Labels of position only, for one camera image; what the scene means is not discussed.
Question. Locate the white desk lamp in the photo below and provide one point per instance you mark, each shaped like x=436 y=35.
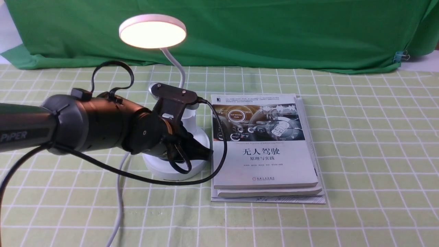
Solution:
x=157 y=31

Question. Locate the teal binder clip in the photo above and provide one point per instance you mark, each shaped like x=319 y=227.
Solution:
x=401 y=56

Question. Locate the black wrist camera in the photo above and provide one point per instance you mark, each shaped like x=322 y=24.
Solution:
x=172 y=101

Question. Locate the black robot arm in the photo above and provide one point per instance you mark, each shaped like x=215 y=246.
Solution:
x=84 y=124

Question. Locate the white top book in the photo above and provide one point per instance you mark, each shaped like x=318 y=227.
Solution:
x=260 y=144

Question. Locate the green backdrop cloth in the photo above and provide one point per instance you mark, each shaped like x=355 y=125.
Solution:
x=344 y=36

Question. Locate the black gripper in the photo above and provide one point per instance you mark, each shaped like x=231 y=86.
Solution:
x=180 y=140

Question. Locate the green checkered tablecloth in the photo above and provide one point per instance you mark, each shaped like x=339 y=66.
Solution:
x=376 y=139

